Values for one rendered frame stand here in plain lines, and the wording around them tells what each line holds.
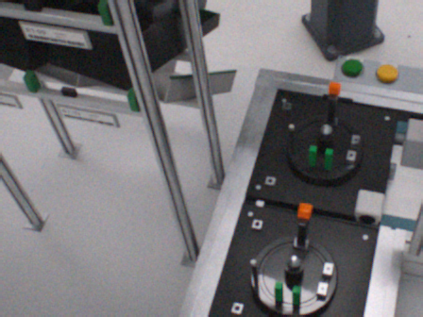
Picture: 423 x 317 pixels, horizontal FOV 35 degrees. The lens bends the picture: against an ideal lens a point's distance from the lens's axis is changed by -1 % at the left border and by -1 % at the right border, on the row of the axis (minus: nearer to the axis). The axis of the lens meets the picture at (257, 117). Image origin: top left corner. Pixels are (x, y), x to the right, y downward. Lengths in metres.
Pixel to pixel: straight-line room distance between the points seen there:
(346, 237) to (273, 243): 0.13
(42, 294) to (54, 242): 0.10
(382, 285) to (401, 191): 0.21
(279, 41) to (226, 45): 0.12
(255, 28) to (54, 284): 0.73
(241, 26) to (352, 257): 0.68
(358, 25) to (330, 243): 0.54
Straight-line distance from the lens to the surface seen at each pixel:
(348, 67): 1.37
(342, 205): 1.19
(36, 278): 1.34
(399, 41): 1.59
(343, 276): 1.13
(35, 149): 1.49
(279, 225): 1.17
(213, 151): 1.25
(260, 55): 1.55
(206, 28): 1.11
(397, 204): 1.27
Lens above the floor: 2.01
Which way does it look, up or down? 53 degrees down
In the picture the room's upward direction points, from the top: 5 degrees counter-clockwise
